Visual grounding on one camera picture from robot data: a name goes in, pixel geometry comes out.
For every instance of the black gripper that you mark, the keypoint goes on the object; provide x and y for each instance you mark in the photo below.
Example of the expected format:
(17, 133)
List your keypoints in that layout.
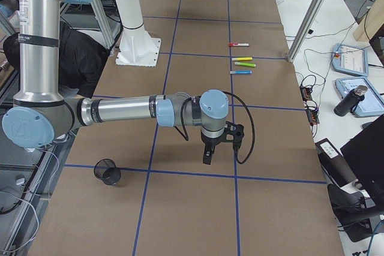
(212, 142)

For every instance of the blue marker pen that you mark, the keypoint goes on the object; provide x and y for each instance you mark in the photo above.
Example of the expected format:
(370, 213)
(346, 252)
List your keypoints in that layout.
(240, 72)

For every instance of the red marker pen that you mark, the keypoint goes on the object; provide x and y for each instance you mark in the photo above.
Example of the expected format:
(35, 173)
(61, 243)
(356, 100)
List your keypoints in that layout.
(238, 45)

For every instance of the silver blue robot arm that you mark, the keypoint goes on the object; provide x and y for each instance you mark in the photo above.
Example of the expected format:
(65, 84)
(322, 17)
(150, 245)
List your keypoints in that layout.
(40, 114)

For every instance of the brown paper table mat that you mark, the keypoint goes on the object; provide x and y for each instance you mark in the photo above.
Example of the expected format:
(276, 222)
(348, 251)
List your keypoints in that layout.
(168, 202)

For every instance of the green highlighter pen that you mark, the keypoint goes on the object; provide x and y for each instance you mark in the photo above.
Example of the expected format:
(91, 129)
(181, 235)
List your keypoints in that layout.
(245, 64)

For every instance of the yellow highlighter pen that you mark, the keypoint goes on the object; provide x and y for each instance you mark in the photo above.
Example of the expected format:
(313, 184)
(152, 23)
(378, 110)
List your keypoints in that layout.
(242, 59)

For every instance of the black mesh cup near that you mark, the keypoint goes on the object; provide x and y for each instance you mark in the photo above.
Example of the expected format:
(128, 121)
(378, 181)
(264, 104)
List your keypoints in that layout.
(107, 171)

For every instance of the black usb hub lower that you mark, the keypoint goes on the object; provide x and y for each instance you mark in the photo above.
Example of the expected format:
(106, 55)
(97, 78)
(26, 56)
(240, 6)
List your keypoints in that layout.
(312, 115)

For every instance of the black usb hub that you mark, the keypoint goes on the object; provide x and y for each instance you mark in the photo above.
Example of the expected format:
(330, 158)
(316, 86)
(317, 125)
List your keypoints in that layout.
(312, 115)
(305, 93)

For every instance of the black usb hub upper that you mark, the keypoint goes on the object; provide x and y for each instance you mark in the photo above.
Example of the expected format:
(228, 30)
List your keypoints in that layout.
(305, 93)

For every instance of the black box with label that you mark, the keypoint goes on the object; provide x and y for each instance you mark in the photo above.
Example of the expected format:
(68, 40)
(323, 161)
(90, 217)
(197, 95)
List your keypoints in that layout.
(334, 163)

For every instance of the black water bottle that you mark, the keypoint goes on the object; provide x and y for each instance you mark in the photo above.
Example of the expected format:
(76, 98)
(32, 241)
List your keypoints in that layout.
(351, 100)

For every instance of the black monitor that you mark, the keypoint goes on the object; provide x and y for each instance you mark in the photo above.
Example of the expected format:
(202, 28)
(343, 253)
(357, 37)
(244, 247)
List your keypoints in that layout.
(364, 155)

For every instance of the seated person in black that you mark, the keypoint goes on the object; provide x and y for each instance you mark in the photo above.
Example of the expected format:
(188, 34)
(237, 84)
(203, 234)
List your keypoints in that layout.
(81, 63)

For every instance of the teach pendant near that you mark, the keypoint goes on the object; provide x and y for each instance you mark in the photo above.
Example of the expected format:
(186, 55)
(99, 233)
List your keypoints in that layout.
(372, 105)

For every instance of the teach pendant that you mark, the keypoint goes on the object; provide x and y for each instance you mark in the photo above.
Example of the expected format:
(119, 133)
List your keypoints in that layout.
(350, 60)
(372, 105)

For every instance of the teach pendant far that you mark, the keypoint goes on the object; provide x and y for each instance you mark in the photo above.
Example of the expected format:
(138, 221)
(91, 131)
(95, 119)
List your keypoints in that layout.
(350, 60)

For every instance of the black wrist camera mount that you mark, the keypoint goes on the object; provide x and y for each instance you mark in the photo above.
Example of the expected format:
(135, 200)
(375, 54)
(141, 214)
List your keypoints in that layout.
(234, 134)

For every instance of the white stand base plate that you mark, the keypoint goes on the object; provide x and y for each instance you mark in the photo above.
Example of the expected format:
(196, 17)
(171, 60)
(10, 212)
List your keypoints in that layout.
(138, 48)

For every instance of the aluminium frame post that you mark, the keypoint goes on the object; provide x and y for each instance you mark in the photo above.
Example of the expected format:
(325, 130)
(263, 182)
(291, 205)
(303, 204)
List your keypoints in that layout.
(304, 29)

